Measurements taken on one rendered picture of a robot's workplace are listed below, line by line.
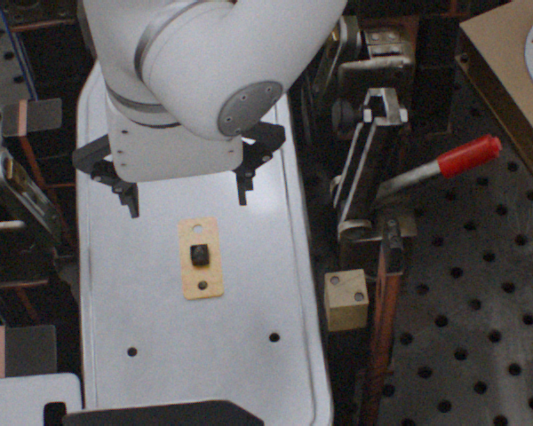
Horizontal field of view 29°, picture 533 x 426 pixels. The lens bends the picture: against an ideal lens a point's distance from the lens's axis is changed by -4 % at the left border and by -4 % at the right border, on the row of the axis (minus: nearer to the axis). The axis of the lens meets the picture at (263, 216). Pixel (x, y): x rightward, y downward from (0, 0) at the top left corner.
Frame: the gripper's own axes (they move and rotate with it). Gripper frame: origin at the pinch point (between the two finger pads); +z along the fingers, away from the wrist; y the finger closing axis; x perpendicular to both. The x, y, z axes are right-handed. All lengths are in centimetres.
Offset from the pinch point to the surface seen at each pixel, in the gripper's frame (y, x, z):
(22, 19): 19.7, -38.0, 17.8
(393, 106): -16.9, 0.2, -9.4
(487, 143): -25.4, 0.3, -2.9
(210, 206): -1.3, -5.4, 12.0
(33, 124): 16.7, -18.5, 13.0
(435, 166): -21.2, 0.1, 0.2
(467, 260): -32, -11, 42
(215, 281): -1.2, 2.8, 11.7
